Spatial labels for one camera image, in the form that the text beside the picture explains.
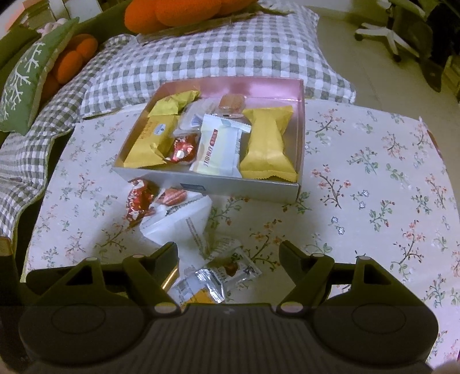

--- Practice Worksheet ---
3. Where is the large yellow snack packet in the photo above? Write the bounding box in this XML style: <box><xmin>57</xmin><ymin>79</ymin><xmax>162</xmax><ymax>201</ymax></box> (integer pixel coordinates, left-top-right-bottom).
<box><xmin>123</xmin><ymin>114</ymin><xmax>180</xmax><ymax>169</ymax></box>

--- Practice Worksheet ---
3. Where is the clear packet with brown biscuit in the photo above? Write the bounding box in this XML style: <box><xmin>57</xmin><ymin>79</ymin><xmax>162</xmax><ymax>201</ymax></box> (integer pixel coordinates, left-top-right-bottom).
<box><xmin>217</xmin><ymin>93</ymin><xmax>247</xmax><ymax>119</ymax></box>

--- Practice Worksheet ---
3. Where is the white snack packet red label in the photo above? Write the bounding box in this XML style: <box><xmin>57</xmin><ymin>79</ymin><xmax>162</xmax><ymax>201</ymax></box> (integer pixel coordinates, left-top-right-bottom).
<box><xmin>189</xmin><ymin>114</ymin><xmax>252</xmax><ymax>178</ymax></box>

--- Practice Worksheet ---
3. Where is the floral tablecloth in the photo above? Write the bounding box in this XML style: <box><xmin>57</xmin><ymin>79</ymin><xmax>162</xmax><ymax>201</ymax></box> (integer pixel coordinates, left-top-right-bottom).
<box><xmin>23</xmin><ymin>99</ymin><xmax>460</xmax><ymax>364</ymax></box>

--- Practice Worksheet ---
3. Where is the large orange plush toy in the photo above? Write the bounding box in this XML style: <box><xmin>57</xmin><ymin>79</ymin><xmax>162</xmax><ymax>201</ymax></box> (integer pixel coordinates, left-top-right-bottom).
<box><xmin>124</xmin><ymin>0</ymin><xmax>263</xmax><ymax>27</ymax></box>

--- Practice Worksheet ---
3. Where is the small yellow snack packet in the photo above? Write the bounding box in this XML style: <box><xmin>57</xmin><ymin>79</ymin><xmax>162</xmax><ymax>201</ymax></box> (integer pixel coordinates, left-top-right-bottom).
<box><xmin>147</xmin><ymin>90</ymin><xmax>200</xmax><ymax>117</ymax></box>

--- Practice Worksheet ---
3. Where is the white newsprint pattern packet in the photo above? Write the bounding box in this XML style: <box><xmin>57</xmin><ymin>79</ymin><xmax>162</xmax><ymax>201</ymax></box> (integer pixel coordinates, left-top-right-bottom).
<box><xmin>201</xmin><ymin>235</ymin><xmax>243</xmax><ymax>259</ymax></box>

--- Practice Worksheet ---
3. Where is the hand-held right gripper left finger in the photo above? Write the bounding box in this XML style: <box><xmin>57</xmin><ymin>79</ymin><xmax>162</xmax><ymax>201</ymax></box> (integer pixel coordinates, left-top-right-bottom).
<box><xmin>27</xmin><ymin>242</ymin><xmax>180</xmax><ymax>317</ymax></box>

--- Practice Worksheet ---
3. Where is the white packet with pecan picture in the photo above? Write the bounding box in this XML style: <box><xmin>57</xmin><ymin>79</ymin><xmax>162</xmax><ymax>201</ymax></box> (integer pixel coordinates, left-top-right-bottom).
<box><xmin>139</xmin><ymin>187</ymin><xmax>212</xmax><ymax>259</ymax></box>

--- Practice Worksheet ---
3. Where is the green pillow white branch print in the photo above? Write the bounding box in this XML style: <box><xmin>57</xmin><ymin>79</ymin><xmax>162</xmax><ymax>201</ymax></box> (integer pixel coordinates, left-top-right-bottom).
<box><xmin>0</xmin><ymin>16</ymin><xmax>80</xmax><ymax>135</ymax></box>

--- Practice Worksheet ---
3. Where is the silver box with pink inside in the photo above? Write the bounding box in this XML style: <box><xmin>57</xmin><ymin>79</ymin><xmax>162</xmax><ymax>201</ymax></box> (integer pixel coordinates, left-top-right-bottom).
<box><xmin>111</xmin><ymin>77</ymin><xmax>306</xmax><ymax>204</ymax></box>

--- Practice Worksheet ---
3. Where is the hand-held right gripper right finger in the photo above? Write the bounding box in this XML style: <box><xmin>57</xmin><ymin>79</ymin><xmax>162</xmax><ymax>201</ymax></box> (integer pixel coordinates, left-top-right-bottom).
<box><xmin>277</xmin><ymin>240</ymin><xmax>396</xmax><ymax>317</ymax></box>

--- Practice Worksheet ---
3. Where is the white office chair base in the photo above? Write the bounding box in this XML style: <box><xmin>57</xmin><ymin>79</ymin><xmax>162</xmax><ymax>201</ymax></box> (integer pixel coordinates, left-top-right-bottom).
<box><xmin>354</xmin><ymin>0</ymin><xmax>432</xmax><ymax>63</ymax></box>

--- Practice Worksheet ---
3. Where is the red-brown candy wrapper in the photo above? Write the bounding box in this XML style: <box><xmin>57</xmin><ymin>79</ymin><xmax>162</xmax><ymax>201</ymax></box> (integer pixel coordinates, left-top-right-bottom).
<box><xmin>164</xmin><ymin>131</ymin><xmax>199</xmax><ymax>165</ymax></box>
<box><xmin>124</xmin><ymin>179</ymin><xmax>160</xmax><ymax>227</ymax></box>

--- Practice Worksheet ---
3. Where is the yellow bow-shaped snack packet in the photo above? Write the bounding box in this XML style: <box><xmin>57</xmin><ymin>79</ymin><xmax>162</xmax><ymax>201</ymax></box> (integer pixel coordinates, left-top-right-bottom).
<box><xmin>239</xmin><ymin>105</ymin><xmax>298</xmax><ymax>182</ymax></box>

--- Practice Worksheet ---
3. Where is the silver packet with nut picture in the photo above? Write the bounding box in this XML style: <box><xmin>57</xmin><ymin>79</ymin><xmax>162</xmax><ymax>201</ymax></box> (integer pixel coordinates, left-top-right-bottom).
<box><xmin>170</xmin><ymin>253</ymin><xmax>263</xmax><ymax>306</ymax></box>

